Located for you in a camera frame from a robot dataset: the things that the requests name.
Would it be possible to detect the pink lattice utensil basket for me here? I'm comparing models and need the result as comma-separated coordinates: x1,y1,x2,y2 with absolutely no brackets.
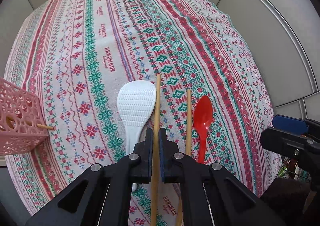
0,77,50,156

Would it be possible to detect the striped patterned tablecloth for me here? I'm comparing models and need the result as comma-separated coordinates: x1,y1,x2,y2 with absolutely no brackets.
5,0,283,226

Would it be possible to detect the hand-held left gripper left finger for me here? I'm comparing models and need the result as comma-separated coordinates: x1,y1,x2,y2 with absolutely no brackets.
25,128,154,226

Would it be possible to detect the white textured rice paddle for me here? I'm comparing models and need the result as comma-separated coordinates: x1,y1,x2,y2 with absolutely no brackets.
117,80,157,191

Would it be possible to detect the red plastic spoon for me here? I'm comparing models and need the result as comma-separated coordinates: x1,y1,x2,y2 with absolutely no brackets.
193,95,213,164

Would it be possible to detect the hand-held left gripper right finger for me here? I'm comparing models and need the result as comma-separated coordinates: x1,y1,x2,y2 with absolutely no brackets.
159,128,288,226

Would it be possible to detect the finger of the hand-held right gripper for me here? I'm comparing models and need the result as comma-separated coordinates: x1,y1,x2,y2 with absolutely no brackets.
259,127,314,161
272,114,320,139

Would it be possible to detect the light wooden chopstick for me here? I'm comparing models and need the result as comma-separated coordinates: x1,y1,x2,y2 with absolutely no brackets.
35,123,55,131
149,73,162,226
175,89,192,226

